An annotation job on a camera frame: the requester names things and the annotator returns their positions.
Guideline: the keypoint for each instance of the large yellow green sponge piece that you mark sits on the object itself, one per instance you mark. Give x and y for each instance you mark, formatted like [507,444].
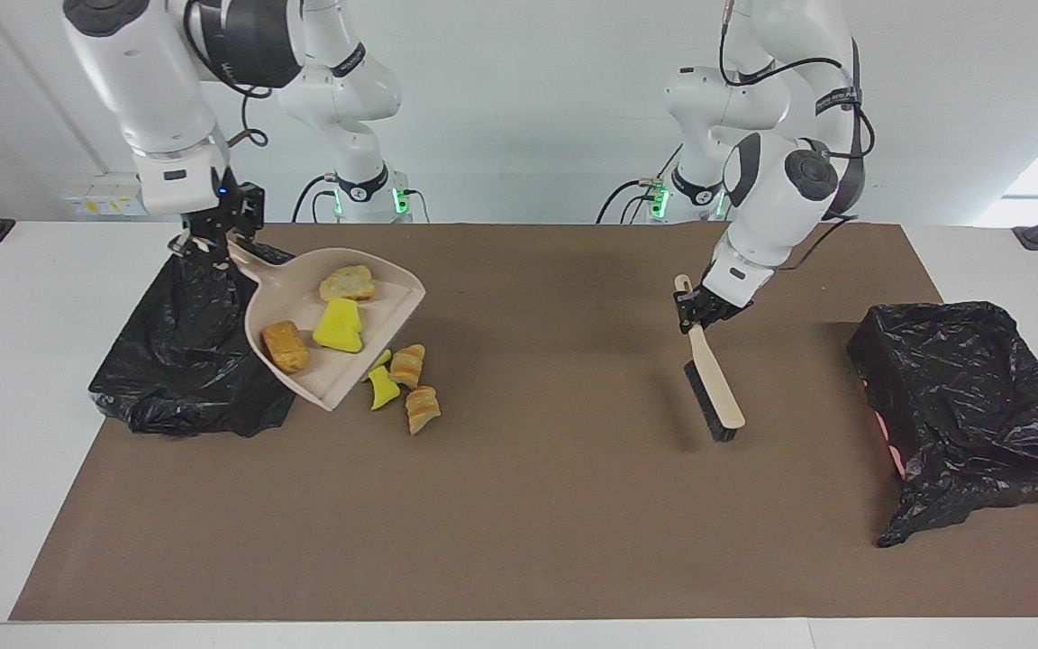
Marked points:
[383,358]

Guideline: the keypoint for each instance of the yellow sponge wedge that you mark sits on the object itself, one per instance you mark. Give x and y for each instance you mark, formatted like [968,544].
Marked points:
[339,326]

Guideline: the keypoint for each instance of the pink plastic bin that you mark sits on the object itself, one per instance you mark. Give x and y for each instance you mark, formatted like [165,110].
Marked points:
[894,455]

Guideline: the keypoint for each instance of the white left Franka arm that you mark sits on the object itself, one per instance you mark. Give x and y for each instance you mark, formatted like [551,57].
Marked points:
[780,198]

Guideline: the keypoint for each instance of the beige plastic dustpan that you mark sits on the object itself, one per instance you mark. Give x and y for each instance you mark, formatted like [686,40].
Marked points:
[393,305]

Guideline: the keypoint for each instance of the black bag over pink bin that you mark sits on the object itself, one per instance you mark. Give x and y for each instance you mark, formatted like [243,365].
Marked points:
[960,397]

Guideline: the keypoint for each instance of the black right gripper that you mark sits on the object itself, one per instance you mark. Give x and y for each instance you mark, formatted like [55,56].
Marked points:
[244,212]

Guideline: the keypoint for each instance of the beige brush with black bristles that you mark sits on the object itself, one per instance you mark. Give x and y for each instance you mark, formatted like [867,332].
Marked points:
[719,388]

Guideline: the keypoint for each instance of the pale bread piece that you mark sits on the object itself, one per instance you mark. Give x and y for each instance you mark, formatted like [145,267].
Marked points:
[346,283]

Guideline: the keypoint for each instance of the brown bread nugget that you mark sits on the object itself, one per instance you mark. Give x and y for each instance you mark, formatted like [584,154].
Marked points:
[286,347]

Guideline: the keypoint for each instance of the striped orange croissant piece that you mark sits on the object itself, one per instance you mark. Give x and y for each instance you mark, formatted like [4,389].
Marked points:
[422,408]
[408,367]

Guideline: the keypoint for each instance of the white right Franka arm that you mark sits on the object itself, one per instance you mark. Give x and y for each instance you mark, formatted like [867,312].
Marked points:
[159,90]

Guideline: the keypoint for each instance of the brown paper table mat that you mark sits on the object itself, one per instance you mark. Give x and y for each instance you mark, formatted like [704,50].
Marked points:
[573,559]

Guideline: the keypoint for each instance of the white wall outlet box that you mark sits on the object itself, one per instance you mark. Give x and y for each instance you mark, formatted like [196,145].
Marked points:
[104,194]

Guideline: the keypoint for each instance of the black bag lined bin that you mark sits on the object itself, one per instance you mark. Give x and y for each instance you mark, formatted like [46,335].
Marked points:
[168,361]

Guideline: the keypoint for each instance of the small yellow green sponge piece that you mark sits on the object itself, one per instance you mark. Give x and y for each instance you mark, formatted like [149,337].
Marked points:
[384,389]

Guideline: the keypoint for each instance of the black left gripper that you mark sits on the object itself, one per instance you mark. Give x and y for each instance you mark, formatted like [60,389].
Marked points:
[717,308]

